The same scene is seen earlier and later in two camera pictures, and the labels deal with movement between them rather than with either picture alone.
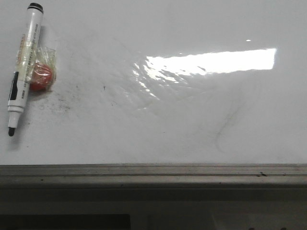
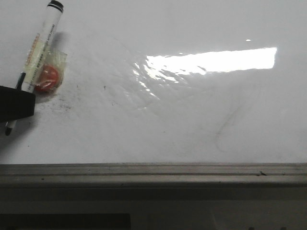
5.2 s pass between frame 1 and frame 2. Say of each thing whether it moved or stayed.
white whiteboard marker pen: moved
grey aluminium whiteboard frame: stayed
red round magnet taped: moved
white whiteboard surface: stayed
